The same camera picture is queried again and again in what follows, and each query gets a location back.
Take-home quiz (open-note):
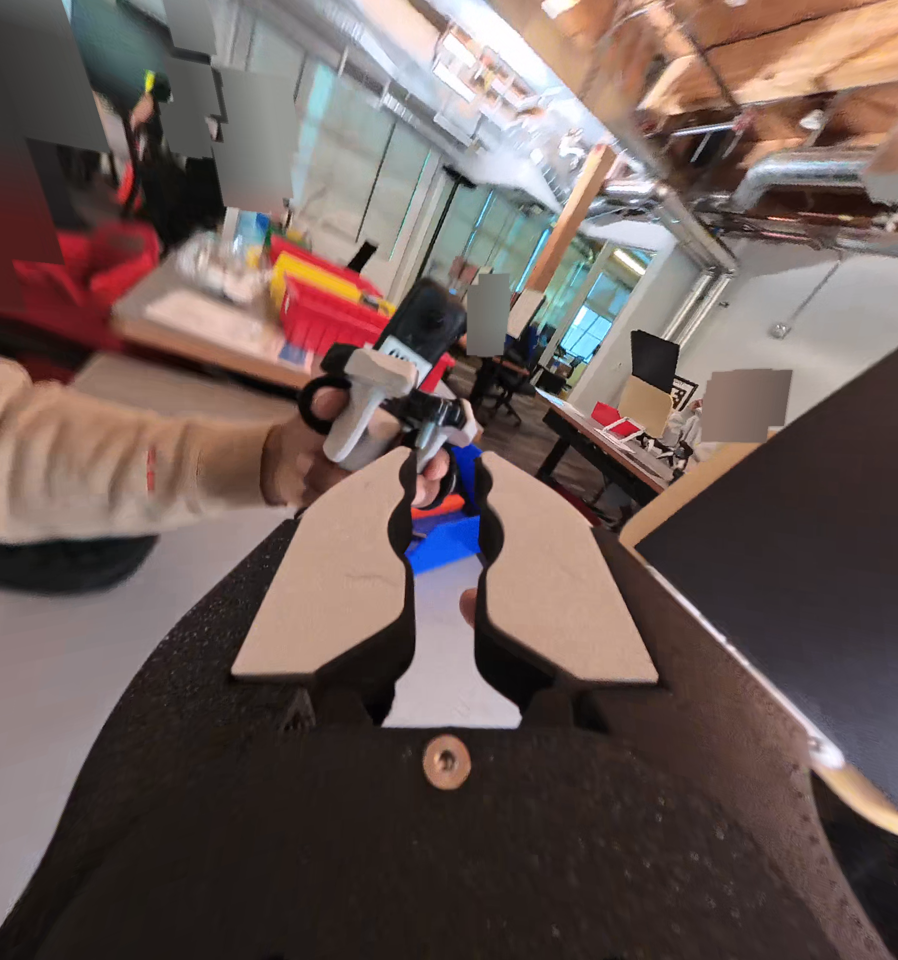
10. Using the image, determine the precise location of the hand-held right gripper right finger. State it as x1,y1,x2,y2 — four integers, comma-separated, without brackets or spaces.
475,452,660,687

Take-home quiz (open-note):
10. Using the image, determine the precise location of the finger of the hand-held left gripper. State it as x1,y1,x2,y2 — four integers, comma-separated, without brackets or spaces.
416,414,485,471

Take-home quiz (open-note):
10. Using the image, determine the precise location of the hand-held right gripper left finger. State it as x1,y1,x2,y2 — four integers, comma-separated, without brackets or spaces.
231,448,417,684

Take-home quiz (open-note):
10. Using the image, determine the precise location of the blue plastic bin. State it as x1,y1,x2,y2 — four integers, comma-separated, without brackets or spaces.
406,442,489,575

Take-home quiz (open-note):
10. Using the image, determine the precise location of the person's left forearm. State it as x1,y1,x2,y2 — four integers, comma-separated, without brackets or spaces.
0,348,270,545

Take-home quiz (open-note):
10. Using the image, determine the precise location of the person's left hand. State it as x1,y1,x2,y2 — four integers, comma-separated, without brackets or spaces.
260,386,457,511

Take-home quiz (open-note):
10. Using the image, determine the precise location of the black office chair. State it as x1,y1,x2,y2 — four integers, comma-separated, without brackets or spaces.
494,322,541,421

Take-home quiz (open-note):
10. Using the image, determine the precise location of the long wooden desk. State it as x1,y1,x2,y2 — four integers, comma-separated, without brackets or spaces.
542,397,675,511

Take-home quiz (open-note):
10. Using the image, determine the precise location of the wooden pillar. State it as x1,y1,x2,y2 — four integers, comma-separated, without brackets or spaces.
527,146,618,294

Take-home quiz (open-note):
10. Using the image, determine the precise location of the clear water bottle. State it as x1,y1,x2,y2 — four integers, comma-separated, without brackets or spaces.
235,211,271,264

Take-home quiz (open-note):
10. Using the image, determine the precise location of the tilted board on stand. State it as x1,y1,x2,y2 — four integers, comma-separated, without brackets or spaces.
620,330,682,440

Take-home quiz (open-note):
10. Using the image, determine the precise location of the clear plastic bag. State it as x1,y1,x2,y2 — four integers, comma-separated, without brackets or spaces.
175,232,267,301

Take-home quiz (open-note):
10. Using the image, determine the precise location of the wooden board with black sheet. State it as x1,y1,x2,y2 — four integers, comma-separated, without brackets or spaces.
620,330,898,849

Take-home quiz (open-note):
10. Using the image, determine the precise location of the red backpack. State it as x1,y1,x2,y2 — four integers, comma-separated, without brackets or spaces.
14,225,162,354

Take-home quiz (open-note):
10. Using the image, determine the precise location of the silver air duct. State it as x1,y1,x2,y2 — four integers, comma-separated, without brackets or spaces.
434,22,898,249

